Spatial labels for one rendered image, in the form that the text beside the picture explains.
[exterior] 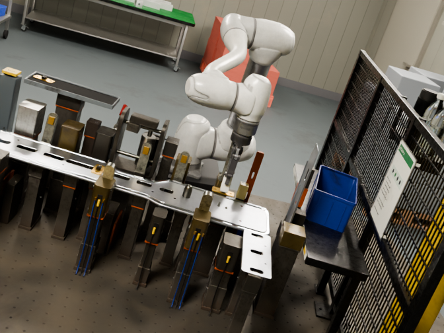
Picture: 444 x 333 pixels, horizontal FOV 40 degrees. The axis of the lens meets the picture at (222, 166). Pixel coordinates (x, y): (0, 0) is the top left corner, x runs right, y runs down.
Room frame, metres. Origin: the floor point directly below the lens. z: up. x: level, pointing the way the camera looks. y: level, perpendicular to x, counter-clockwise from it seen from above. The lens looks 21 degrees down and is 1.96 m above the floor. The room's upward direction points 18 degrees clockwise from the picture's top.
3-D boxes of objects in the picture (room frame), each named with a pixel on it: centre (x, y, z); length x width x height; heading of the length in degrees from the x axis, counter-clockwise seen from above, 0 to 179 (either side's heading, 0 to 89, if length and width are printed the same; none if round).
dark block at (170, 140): (2.28, 0.22, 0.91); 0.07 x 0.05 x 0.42; 3
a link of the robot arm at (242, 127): (2.08, -0.03, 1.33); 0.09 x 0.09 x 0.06
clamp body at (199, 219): (1.86, 0.01, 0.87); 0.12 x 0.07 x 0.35; 3
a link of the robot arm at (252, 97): (2.08, -0.02, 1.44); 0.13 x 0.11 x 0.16; 108
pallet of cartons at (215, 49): (8.02, 0.19, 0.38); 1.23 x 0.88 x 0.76; 12
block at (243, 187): (2.21, -0.11, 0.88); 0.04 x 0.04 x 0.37; 3
